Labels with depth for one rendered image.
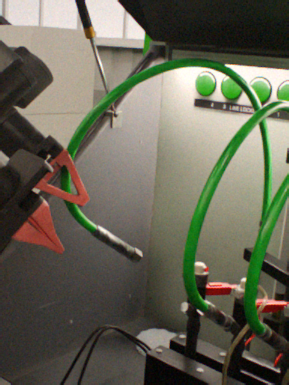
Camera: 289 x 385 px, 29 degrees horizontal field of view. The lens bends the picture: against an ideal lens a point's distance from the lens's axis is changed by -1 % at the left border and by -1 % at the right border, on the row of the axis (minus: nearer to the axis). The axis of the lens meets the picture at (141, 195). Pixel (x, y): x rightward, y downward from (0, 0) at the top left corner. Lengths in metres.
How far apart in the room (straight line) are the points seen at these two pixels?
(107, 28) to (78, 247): 4.93
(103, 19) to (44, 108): 2.39
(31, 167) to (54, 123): 3.26
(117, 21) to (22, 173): 5.34
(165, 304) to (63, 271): 0.30
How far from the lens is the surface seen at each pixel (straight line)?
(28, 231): 0.54
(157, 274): 1.27
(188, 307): 0.83
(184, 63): 0.83
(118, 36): 5.82
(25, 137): 0.75
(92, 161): 1.06
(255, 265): 0.61
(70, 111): 3.85
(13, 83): 0.50
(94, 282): 1.15
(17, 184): 0.53
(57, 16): 6.38
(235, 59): 1.06
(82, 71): 3.87
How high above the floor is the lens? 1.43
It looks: 15 degrees down
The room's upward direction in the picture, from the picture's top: 4 degrees clockwise
